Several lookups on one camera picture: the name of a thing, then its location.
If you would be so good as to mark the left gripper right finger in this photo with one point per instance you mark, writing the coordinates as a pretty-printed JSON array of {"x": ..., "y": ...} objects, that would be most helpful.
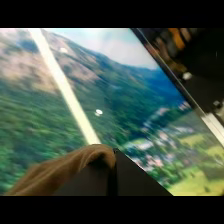
[{"x": 138, "y": 180}]

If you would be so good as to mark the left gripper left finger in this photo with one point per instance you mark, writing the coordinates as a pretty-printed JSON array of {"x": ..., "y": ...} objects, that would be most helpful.
[{"x": 90, "y": 181}]

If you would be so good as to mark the silver frame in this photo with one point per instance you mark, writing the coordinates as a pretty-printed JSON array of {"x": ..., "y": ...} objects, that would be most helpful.
[{"x": 215, "y": 128}]

